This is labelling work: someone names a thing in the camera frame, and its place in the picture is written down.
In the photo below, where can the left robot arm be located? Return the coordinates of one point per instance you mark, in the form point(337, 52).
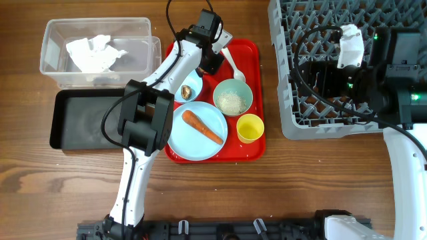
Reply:
point(146, 117)

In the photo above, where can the green bowl with rice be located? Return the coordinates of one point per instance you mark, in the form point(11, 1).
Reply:
point(233, 97)

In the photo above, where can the red serving tray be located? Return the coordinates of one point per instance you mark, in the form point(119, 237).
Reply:
point(246, 57)

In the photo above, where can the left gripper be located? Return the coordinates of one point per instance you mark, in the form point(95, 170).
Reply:
point(211, 68)

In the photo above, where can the white plastic spoon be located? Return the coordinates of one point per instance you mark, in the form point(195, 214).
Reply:
point(237, 74)

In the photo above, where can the small blue bowl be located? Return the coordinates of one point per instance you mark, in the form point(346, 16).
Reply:
point(195, 82)

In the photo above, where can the yellow cup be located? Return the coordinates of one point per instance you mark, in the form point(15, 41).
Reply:
point(250, 128)

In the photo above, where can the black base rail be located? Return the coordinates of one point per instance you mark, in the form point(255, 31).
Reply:
point(292, 229)

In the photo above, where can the brown mushroom piece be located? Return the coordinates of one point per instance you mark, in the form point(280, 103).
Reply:
point(186, 92)

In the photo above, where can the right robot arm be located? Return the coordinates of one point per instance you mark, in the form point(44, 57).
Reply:
point(389, 83)

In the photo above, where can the light blue plate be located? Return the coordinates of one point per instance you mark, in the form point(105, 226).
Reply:
point(188, 143)

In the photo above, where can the black tray bin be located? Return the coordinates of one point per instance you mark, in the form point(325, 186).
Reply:
point(77, 116)

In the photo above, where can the grey dishwasher rack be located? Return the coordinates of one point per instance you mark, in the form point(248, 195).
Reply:
point(307, 117)

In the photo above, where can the white napkin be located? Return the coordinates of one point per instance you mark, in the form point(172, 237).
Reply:
point(94, 55)

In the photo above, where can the orange carrot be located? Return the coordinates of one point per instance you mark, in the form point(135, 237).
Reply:
point(193, 120)

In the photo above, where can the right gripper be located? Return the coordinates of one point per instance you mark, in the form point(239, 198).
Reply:
point(324, 70)

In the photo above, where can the clear plastic bin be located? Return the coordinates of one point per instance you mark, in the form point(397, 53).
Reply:
point(132, 34)

